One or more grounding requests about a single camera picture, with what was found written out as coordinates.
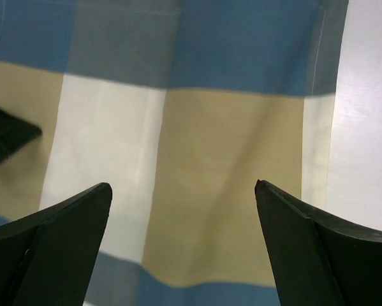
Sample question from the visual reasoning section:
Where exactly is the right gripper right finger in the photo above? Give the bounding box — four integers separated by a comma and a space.
254, 180, 382, 306

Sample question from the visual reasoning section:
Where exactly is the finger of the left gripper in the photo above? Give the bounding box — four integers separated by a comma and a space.
0, 109, 42, 164

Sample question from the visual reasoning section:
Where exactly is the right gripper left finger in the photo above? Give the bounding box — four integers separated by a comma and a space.
0, 182, 112, 306

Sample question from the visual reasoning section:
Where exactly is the blue beige white cloth napkin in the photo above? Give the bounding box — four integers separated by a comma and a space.
0, 1, 348, 305

